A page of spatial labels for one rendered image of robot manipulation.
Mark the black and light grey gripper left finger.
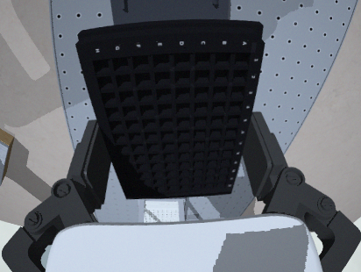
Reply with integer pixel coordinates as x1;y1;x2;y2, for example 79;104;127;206
2;120;111;272

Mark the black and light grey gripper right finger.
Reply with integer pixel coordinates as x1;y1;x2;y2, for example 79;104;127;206
242;111;361;272

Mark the dark grey plate rack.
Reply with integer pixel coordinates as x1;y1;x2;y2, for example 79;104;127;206
138;197;186;222

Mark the white well plate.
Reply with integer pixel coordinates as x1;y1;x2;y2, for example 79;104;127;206
144;201;179;222

